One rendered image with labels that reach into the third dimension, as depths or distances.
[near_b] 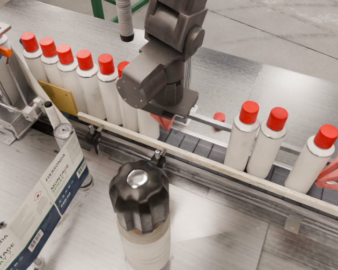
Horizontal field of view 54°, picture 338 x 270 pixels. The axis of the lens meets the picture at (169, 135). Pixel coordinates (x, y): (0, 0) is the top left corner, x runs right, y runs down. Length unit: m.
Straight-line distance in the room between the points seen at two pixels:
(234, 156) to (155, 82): 0.30
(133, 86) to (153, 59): 0.05
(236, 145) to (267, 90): 0.40
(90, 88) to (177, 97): 0.28
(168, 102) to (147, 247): 0.25
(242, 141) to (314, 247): 0.29
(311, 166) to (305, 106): 0.39
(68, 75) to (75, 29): 0.53
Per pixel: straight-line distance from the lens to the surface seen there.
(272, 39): 2.79
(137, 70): 0.49
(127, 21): 0.78
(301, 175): 0.73
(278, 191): 0.76
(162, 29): 0.50
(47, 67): 0.86
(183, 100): 0.61
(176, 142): 0.83
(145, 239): 0.51
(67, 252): 0.73
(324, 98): 1.11
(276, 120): 0.65
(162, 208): 0.44
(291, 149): 0.77
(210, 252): 0.71
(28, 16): 1.46
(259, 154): 0.72
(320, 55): 2.75
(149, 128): 0.79
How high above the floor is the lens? 1.54
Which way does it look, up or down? 51 degrees down
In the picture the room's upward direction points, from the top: straight up
